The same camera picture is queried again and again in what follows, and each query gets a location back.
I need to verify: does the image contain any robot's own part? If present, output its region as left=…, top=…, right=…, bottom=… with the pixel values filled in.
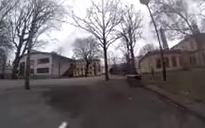
left=58, top=121, right=68, bottom=128

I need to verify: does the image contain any street lamp pole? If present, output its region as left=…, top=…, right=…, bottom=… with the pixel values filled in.
left=139, top=0, right=168, bottom=83

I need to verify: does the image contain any grass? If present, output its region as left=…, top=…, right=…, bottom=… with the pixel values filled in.
left=141, top=68, right=205, bottom=108

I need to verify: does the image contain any yellow building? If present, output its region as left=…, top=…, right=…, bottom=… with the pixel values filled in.
left=138, top=33, right=205, bottom=75

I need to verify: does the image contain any grey asphalt road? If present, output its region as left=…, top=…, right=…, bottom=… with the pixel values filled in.
left=0, top=76, right=205, bottom=128

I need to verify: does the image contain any brown building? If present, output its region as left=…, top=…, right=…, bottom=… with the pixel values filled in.
left=69, top=59, right=103, bottom=78

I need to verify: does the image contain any tall chimney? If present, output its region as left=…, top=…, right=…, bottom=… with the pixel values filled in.
left=159, top=27, right=170, bottom=51

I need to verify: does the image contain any white building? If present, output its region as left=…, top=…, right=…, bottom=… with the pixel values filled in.
left=17, top=49, right=74, bottom=80

